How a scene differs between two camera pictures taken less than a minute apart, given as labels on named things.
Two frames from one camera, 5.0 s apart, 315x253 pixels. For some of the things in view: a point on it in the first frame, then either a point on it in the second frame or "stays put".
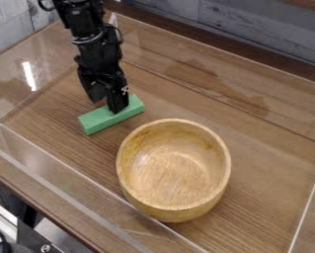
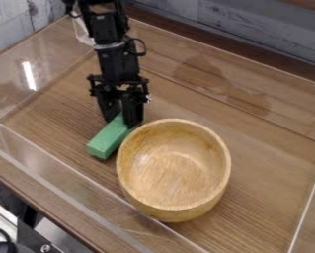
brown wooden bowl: x=172 y=168 stays put
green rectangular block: x=99 y=119 → x=108 y=136
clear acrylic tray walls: x=214 y=171 stays put
